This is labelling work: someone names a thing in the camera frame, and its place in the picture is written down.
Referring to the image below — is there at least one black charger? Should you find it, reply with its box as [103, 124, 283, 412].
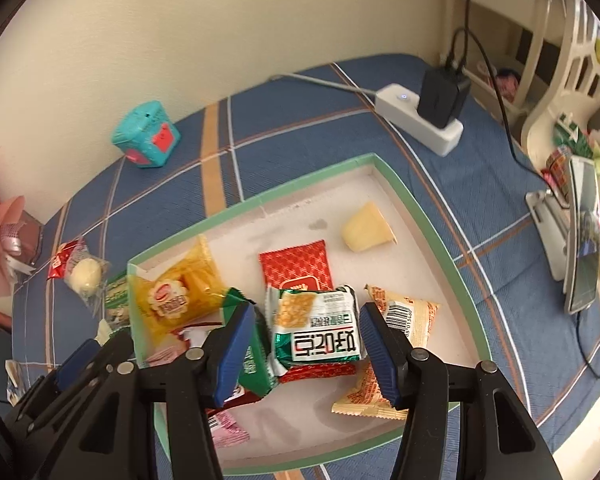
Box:
[417, 66, 472, 129]

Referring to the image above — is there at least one black cable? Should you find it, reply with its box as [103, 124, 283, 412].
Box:
[575, 310, 600, 378]
[447, 29, 551, 181]
[442, 0, 503, 68]

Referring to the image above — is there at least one beige and orange snack packet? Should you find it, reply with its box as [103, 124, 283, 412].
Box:
[331, 285, 440, 419]

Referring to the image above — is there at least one white power strip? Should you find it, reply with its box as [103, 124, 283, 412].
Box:
[375, 84, 465, 157]

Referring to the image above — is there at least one pink snack packet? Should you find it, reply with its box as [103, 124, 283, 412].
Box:
[207, 407, 251, 449]

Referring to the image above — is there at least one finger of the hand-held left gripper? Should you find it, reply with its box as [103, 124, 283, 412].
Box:
[54, 338, 104, 393]
[100, 331, 134, 367]

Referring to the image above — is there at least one crumpled blue white wrapper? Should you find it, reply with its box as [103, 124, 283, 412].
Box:
[5, 359, 31, 406]

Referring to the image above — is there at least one white phone stand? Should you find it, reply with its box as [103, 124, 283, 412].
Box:
[525, 187, 581, 282]

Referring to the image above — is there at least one green and white snack packet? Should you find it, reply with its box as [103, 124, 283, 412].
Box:
[265, 285, 368, 376]

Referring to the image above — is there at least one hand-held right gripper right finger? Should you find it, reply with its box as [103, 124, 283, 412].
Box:
[358, 301, 563, 480]

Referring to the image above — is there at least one pale yellow jelly cup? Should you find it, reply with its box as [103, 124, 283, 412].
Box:
[341, 202, 397, 253]

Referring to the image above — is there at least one white shelf frame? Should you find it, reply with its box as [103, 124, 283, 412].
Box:
[445, 0, 556, 111]

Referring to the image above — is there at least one clear wrapped white bun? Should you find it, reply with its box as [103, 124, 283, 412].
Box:
[62, 247, 112, 317]

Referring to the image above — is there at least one yellow snack packet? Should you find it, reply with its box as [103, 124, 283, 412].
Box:
[127, 234, 231, 356]

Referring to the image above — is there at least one white power cable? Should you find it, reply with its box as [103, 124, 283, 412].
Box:
[269, 72, 381, 97]

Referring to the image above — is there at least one white tray with green rim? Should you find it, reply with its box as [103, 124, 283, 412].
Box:
[126, 153, 492, 476]

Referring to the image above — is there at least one cream plastic rack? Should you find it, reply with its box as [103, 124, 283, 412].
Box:
[522, 0, 600, 161]

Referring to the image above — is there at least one red and white snack packet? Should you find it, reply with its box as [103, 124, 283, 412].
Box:
[172, 320, 263, 416]

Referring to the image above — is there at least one dark green snack packet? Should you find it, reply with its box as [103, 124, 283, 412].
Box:
[222, 301, 281, 398]

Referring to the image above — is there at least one large red patterned packet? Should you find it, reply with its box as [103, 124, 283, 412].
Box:
[258, 240, 358, 385]

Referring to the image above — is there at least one smartphone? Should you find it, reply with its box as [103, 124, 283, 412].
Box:
[562, 156, 600, 315]

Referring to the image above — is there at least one pink patterned cup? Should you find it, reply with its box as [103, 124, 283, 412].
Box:
[480, 60, 522, 97]

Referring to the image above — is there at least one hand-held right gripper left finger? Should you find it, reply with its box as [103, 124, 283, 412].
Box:
[45, 302, 257, 480]

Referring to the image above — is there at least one blue plaid tablecloth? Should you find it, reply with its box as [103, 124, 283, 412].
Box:
[11, 52, 600, 480]

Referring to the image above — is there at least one small red snack packet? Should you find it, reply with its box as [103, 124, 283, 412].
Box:
[48, 240, 88, 281]

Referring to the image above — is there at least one green edged clear cracker packet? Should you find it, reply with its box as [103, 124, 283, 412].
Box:
[97, 272, 133, 346]

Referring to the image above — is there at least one teal toy box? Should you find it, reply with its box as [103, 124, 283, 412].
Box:
[111, 101, 181, 170]

